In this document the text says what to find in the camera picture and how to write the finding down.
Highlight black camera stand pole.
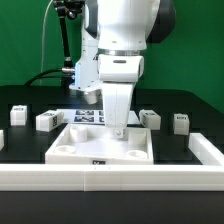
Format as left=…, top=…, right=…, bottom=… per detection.
left=52, top=0, right=84, bottom=88

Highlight white block at left edge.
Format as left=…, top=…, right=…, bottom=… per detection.
left=0, top=130, right=4, bottom=151

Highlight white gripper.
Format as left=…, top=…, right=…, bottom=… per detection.
left=98, top=54, right=144, bottom=138

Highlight sheet with AprilTag markers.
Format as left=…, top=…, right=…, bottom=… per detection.
left=56, top=109, right=141, bottom=126

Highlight white U-shaped obstacle fence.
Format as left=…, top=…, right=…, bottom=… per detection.
left=0, top=132, right=224, bottom=192

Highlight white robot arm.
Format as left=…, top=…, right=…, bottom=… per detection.
left=70, top=0, right=176, bottom=138

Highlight black and grey cables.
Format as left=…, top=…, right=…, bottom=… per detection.
left=23, top=0, right=76, bottom=87

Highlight white square tabletop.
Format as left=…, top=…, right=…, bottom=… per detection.
left=45, top=124, right=154, bottom=165

